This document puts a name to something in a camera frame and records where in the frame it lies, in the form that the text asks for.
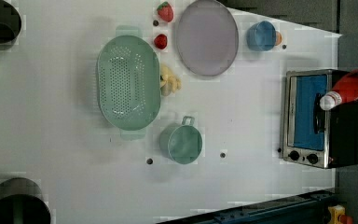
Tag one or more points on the red ketchup bottle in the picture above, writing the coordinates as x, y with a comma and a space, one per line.
339, 94

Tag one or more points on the black steel toaster oven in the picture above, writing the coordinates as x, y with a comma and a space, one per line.
312, 136

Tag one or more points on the orange fruit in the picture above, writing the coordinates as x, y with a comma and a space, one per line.
278, 38

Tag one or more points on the blue cup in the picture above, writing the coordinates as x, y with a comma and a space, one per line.
261, 36

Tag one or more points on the lilac round plate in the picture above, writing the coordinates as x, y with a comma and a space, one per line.
207, 38

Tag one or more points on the green mug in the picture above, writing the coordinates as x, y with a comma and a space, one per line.
181, 143

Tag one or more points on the yellow banana bunch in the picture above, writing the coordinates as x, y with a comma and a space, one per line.
169, 82

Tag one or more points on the lower red strawberry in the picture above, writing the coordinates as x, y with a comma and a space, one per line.
161, 41

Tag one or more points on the red strawberry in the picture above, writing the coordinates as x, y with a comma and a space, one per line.
161, 41
165, 11

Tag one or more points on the upper red strawberry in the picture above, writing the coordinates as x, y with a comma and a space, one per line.
165, 11

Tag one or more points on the green perforated colander basket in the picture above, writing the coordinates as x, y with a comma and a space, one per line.
128, 78

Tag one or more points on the black cylinder lower left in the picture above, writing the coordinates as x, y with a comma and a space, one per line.
21, 202

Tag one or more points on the black cylinder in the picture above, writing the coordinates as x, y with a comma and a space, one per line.
0, 21
21, 202

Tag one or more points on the black cylinder upper left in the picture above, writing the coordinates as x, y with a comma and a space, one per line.
0, 21

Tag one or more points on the blue metal frame rail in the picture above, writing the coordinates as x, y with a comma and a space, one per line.
307, 208

